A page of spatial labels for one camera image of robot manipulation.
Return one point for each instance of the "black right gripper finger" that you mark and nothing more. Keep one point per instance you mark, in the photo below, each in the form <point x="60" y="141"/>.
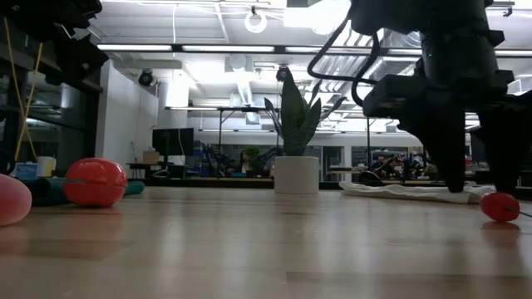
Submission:
<point x="449" y="158"/>
<point x="505" y="166"/>

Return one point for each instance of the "bright red toy cherry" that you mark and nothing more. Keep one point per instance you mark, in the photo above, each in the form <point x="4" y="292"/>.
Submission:
<point x="500" y="206"/>

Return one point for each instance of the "white towel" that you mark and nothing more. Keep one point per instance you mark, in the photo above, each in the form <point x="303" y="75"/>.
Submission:
<point x="395" y="192"/>

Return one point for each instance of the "large red toy tomato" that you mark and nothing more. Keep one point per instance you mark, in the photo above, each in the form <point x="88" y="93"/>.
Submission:
<point x="95" y="182"/>

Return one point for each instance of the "pink toy peach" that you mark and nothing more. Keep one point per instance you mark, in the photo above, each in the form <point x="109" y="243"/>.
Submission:
<point x="12" y="201"/>

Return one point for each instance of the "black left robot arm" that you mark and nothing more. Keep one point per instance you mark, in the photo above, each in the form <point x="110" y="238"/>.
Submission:
<point x="41" y="12"/>

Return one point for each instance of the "white bucket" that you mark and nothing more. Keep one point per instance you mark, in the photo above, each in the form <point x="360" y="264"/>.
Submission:
<point x="46" y="166"/>

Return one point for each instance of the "blue box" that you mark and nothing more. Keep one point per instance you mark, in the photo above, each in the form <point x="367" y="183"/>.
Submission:
<point x="27" y="171"/>

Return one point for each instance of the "black computer monitor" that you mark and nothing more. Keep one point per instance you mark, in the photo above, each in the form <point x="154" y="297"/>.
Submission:
<point x="172" y="141"/>

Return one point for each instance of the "green folded cloth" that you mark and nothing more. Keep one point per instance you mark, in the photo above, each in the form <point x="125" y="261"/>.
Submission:
<point x="135" y="187"/>

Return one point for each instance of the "white plant pot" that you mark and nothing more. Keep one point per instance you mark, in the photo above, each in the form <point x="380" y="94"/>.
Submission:
<point x="296" y="174"/>

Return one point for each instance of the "green snake plant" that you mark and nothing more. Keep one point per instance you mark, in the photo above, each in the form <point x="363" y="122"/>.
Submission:
<point x="297" y="124"/>

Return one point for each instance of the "silver ceiling duct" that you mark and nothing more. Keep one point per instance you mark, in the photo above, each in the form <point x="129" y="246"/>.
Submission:
<point x="405" y="39"/>

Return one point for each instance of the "black ceiling camera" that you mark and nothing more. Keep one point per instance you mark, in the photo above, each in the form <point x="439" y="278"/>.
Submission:
<point x="146" y="78"/>
<point x="283" y="74"/>

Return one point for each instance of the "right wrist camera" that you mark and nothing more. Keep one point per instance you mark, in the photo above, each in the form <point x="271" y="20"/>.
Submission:
<point x="390" y="97"/>

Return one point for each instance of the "black background station frame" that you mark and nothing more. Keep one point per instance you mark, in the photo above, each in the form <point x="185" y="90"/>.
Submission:
<point x="368" y="141"/>
<point x="220" y="133"/>

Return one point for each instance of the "long ceiling light rail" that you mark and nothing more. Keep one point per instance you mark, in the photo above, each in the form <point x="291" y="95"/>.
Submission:
<point x="174" y="47"/>

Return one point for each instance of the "black aluminium table frame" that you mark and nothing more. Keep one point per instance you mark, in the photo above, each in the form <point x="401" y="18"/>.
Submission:
<point x="208" y="182"/>

